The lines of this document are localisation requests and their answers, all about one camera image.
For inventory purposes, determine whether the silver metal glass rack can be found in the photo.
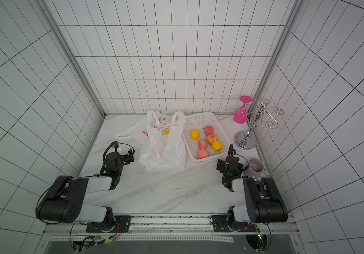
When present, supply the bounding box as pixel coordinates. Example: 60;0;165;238
234;99;284;150

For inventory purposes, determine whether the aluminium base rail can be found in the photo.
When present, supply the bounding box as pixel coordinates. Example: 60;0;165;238
41;213;299;246

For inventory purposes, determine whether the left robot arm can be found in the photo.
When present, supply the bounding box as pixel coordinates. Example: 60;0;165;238
35;141;135;226

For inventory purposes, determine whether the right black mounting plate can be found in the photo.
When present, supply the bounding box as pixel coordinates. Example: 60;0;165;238
210;215;258;233

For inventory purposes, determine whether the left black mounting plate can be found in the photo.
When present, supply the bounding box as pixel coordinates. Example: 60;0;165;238
86;215;132;233

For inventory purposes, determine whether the pink peach top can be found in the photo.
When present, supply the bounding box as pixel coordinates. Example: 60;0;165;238
204;126;214;136

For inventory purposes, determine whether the orange pink peach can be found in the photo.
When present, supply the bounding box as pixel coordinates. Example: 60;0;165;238
207;133;218;144

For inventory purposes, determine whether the white bag with red print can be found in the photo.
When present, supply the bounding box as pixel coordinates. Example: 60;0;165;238
115;111;171;144

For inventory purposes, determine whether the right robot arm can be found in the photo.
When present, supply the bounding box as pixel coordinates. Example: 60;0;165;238
216;145;288;226

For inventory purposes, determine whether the pale pink mug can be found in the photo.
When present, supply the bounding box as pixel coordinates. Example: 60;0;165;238
243;158;270;179

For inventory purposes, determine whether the translucent white plastic bag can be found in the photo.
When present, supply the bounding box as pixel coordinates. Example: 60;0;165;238
139;111;186;172

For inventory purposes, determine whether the pink plastic wine glass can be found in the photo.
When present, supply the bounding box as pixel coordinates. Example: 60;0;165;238
233;95;253;124

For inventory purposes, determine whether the yellow peach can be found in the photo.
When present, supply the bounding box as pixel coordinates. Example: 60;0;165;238
189;129;201;140
212;141;223;152

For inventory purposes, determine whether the white perforated plastic basket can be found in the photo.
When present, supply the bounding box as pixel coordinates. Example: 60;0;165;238
183;112;231;163

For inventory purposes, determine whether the black mounting plate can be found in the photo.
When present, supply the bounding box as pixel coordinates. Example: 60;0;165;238
210;215;258;233
86;215;132;233

